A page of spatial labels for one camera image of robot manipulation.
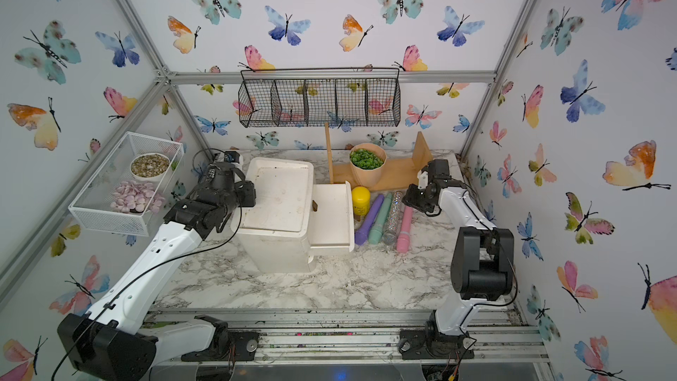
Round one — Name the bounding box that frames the pink petal pile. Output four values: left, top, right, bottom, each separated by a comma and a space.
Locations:
110, 180, 166, 214

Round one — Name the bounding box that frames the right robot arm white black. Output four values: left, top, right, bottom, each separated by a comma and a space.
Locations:
404, 160, 518, 337

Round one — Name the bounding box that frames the wooden shelf stand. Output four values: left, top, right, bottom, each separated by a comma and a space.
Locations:
324, 123, 433, 192

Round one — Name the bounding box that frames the purple microphone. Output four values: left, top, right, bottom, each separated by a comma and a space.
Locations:
354, 194, 384, 246

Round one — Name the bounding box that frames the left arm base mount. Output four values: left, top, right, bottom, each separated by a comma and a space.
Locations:
181, 315, 260, 364

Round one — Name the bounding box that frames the pink pot with green plant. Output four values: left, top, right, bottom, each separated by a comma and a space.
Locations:
349, 143, 387, 188

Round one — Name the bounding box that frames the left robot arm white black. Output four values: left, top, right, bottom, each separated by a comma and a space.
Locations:
57, 162, 256, 380

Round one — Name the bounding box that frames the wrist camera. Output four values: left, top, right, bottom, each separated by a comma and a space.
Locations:
417, 169, 428, 191
223, 150, 243, 165

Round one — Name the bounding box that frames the white mesh wall basket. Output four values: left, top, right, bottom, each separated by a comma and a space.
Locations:
68, 132, 184, 236

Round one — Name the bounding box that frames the green microphone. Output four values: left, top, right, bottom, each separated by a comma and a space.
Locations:
368, 192, 393, 244

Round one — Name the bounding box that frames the white drawer cabinet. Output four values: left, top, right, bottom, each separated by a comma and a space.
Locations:
231, 157, 316, 273

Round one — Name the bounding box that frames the white bowl of nuts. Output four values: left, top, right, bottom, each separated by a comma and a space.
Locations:
130, 153, 170, 182

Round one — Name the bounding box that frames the pink microphone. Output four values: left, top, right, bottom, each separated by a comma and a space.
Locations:
396, 206, 414, 254

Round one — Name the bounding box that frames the black wire wall basket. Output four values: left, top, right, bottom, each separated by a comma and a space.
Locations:
234, 67, 401, 132

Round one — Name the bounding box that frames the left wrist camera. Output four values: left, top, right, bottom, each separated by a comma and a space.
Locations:
223, 150, 243, 165

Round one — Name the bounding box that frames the yellow plastic jar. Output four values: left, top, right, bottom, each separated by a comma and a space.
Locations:
352, 186, 371, 220

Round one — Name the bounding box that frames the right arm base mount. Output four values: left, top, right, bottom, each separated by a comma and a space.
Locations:
397, 321, 474, 361

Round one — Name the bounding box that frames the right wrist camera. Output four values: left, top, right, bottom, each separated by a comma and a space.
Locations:
417, 169, 428, 191

